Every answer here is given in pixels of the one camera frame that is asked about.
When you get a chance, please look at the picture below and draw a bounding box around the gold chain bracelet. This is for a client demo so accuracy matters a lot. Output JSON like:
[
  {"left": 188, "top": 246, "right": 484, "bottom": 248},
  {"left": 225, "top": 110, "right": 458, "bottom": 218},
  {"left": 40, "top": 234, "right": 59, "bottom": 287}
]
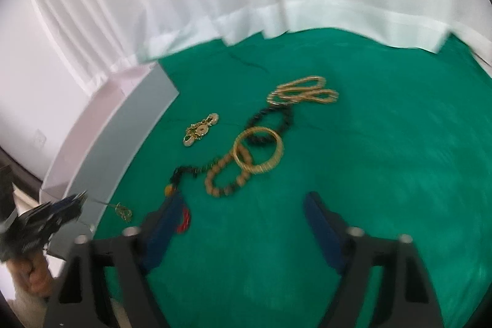
[{"left": 267, "top": 75, "right": 339, "bottom": 108}]

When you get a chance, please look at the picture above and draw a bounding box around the white cardboard box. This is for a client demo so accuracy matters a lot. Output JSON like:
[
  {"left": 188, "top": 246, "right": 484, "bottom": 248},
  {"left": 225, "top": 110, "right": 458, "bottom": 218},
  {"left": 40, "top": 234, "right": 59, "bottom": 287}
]
[{"left": 38, "top": 61, "right": 181, "bottom": 263}]

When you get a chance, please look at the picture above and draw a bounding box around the gold bangle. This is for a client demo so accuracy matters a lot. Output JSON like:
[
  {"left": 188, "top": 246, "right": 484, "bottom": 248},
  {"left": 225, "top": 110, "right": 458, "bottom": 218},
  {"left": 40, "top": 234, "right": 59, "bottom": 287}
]
[{"left": 232, "top": 126, "right": 285, "bottom": 175}]

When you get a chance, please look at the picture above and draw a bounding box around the black bead bracelet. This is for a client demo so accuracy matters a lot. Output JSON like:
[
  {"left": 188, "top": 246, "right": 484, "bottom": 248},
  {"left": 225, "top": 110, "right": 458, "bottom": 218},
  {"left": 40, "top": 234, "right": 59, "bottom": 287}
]
[{"left": 245, "top": 106, "right": 296, "bottom": 148}]

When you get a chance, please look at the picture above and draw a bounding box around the black bead necklace red tassel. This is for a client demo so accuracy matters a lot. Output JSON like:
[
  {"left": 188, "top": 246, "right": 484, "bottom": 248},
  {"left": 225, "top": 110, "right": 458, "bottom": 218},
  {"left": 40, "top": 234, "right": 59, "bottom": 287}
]
[{"left": 165, "top": 164, "right": 210, "bottom": 235}]

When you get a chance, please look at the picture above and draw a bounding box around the wooden bead bracelet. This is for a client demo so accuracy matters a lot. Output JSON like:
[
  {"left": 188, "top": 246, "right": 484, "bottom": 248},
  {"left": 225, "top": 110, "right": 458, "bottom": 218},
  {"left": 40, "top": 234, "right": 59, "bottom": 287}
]
[{"left": 204, "top": 149, "right": 254, "bottom": 198}]

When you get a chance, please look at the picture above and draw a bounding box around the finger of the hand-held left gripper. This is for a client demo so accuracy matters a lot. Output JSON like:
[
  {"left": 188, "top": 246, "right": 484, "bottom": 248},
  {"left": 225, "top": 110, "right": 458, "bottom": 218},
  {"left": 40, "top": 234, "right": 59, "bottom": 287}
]
[{"left": 23, "top": 192, "right": 89, "bottom": 236}]

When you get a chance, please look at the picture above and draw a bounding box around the green table cloth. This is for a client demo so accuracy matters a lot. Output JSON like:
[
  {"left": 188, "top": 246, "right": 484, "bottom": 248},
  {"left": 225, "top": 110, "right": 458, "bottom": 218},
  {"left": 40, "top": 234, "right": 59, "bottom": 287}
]
[{"left": 92, "top": 26, "right": 492, "bottom": 328}]

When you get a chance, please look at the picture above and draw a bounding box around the gold green pendant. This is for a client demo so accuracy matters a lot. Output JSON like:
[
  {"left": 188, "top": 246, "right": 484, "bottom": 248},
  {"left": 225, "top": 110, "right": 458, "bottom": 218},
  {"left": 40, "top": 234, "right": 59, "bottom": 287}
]
[{"left": 182, "top": 113, "right": 220, "bottom": 147}]

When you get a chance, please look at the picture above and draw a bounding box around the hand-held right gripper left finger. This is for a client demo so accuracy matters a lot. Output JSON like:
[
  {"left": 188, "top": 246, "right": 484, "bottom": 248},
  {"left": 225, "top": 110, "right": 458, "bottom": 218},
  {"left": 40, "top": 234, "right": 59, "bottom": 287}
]
[{"left": 44, "top": 193, "right": 185, "bottom": 328}]

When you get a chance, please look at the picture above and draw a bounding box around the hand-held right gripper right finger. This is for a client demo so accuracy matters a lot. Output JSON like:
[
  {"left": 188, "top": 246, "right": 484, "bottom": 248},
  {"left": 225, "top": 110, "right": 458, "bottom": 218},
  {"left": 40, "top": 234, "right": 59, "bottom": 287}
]
[{"left": 303, "top": 192, "right": 444, "bottom": 328}]

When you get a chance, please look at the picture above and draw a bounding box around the thin gold chain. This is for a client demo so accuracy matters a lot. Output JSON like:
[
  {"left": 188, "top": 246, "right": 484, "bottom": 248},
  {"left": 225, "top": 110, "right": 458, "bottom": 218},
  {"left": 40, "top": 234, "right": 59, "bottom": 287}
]
[{"left": 92, "top": 199, "right": 133, "bottom": 223}]

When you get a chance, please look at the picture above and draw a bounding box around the person's left hand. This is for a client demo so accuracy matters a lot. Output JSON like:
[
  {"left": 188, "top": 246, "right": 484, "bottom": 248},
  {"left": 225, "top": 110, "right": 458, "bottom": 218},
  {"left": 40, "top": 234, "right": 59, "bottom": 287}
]
[{"left": 8, "top": 254, "right": 52, "bottom": 298}]

